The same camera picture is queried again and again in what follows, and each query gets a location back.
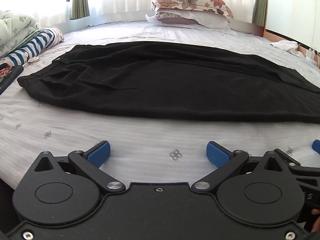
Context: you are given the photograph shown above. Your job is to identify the left green curtain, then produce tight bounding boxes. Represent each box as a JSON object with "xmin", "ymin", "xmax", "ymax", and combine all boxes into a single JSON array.
[{"xmin": 70, "ymin": 0, "xmax": 90, "ymax": 20}]

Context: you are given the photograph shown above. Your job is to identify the white patterned bed sheet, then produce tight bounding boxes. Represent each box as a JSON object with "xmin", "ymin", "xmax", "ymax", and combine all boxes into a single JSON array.
[{"xmin": 1, "ymin": 22, "xmax": 319, "ymax": 187}]

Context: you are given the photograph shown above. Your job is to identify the floral pillow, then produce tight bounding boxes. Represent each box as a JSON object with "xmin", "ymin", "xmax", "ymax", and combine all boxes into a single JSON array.
[{"xmin": 152, "ymin": 0, "xmax": 233, "ymax": 18}]

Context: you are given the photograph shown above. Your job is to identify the wooden bed headboard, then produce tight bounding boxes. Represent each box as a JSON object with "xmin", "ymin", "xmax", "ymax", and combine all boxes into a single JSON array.
[{"xmin": 263, "ymin": 30, "xmax": 319, "ymax": 68}]

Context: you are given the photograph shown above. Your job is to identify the white and mauve pillow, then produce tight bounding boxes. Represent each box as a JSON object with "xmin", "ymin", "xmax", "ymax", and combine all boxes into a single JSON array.
[{"xmin": 145, "ymin": 9, "xmax": 236, "ymax": 35}]

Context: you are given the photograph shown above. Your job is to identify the right green curtain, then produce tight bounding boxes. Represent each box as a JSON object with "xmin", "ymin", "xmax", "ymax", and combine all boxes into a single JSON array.
[{"xmin": 252, "ymin": 0, "xmax": 268, "ymax": 27}]

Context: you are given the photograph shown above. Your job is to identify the white charger plug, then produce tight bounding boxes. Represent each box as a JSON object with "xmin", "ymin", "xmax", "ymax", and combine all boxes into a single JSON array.
[{"xmin": 305, "ymin": 50, "xmax": 319, "ymax": 66}]

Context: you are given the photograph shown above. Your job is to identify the green curtain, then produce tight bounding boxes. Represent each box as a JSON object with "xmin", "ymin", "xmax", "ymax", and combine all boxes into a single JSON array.
[
  {"xmin": 70, "ymin": 0, "xmax": 90, "ymax": 20},
  {"xmin": 252, "ymin": 0, "xmax": 268, "ymax": 27}
]

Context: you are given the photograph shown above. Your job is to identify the green floral folded quilt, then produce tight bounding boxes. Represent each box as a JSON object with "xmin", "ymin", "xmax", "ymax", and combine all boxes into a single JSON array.
[{"xmin": 0, "ymin": 11, "xmax": 42, "ymax": 57}]

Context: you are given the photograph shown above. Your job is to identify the white crumpled cloth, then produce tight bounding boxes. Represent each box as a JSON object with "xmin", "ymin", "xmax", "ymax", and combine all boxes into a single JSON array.
[{"xmin": 271, "ymin": 40, "xmax": 298, "ymax": 53}]

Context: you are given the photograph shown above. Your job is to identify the black pants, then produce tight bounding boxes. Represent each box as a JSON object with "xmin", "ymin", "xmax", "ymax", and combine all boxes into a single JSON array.
[{"xmin": 17, "ymin": 41, "xmax": 319, "ymax": 124}]

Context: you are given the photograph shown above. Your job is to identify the black floral item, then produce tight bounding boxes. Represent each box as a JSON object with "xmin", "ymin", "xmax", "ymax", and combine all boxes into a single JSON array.
[{"xmin": 0, "ymin": 63, "xmax": 24, "ymax": 94}]

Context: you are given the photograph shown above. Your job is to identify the blue white striped garment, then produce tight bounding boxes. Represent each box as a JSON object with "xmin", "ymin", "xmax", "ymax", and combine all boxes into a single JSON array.
[{"xmin": 1, "ymin": 29, "xmax": 56, "ymax": 66}]

